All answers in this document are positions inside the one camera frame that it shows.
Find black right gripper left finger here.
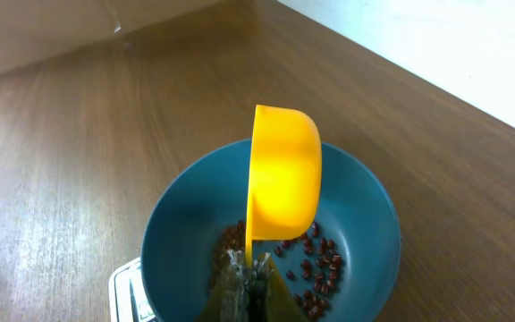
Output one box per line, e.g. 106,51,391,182
194,250,250,322

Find white digital kitchen scale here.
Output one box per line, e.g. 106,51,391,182
108,258,158,322

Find yellow plastic measuring scoop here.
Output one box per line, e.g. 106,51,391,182
245,105,322,266

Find blue plastic bowl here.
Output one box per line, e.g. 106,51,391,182
140,140,401,321

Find red beans in bowl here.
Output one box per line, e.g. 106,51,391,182
208,220,344,321

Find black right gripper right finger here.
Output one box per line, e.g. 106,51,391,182
250,253,308,322

